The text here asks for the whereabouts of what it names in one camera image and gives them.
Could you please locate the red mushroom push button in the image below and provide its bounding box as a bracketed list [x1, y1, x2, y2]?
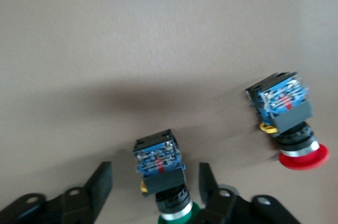
[245, 71, 331, 171]

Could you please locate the green push button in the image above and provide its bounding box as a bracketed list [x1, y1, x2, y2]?
[132, 128, 203, 224]

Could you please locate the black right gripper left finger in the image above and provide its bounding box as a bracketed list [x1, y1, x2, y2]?
[0, 160, 114, 224]

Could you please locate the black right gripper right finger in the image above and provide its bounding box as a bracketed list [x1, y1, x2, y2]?
[193, 162, 302, 224]

